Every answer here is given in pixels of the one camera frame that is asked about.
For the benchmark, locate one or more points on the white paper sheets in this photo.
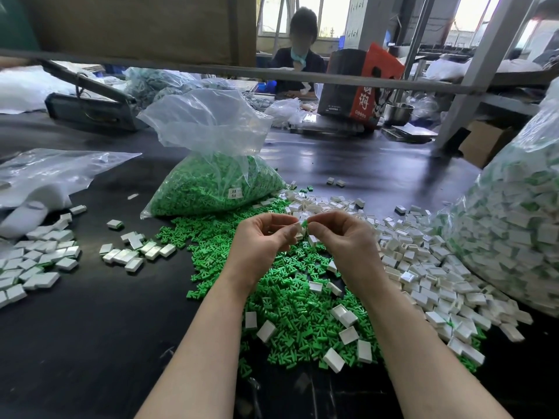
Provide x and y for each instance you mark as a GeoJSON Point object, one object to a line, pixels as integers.
{"type": "Point", "coordinates": [410, 131]}

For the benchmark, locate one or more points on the large bag of white caps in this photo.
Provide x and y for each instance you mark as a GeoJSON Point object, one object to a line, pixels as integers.
{"type": "Point", "coordinates": [528, 218]}

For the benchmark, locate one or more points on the white plastic sheet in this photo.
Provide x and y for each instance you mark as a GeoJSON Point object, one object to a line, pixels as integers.
{"type": "Point", "coordinates": [33, 90]}

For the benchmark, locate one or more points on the bag of green clips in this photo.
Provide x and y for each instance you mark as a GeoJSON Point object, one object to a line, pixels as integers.
{"type": "Point", "coordinates": [220, 181]}

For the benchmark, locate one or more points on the clear bag of pale parts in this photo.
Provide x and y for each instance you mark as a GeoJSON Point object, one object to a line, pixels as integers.
{"type": "Point", "coordinates": [170, 84]}

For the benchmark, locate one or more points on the pile of white plastic caps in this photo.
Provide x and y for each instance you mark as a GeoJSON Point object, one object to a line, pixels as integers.
{"type": "Point", "coordinates": [441, 262]}

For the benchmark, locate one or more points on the metal bowl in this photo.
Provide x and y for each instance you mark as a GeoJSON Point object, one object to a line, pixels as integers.
{"type": "Point", "coordinates": [399, 113]}

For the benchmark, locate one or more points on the person's left forearm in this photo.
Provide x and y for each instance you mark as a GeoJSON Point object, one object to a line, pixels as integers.
{"type": "Point", "coordinates": [199, 371]}

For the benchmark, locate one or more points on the cardboard box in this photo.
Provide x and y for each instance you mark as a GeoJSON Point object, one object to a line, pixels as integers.
{"type": "Point", "coordinates": [487, 144]}

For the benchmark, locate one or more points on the white bags on shelf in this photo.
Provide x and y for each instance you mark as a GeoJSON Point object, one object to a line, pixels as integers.
{"type": "Point", "coordinates": [480, 69]}

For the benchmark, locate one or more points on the black table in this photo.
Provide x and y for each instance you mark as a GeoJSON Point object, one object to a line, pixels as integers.
{"type": "Point", "coordinates": [87, 355]}

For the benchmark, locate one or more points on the grey metal shelf frame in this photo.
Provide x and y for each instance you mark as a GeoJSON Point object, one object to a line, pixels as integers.
{"type": "Point", "coordinates": [175, 67]}

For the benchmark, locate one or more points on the pile of green parts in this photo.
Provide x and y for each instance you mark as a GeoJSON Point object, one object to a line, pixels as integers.
{"type": "Point", "coordinates": [210, 244]}

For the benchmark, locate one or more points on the person's left hand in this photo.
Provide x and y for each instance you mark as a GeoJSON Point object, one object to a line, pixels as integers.
{"type": "Point", "coordinates": [255, 250]}

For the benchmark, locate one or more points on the person's right forearm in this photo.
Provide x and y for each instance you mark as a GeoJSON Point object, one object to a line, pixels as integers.
{"type": "Point", "coordinates": [435, 371]}

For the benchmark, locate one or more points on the brown board panel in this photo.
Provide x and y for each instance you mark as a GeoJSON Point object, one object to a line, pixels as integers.
{"type": "Point", "coordinates": [129, 27]}

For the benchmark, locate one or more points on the crumpled white plastic bag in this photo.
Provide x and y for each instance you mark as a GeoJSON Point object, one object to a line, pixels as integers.
{"type": "Point", "coordinates": [286, 111]}

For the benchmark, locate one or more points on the person's right hand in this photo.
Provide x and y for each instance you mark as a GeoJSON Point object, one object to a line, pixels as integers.
{"type": "Point", "coordinates": [351, 248]}

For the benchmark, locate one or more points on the empty clear plastic bag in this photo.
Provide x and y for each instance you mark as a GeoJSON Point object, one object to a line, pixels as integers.
{"type": "Point", "coordinates": [57, 170]}

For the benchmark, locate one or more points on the black and red box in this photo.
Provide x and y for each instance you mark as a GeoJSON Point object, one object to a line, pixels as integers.
{"type": "Point", "coordinates": [356, 90]}

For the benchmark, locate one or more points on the pile of assembled white pieces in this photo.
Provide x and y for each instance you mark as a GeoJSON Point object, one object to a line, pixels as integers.
{"type": "Point", "coordinates": [42, 259]}

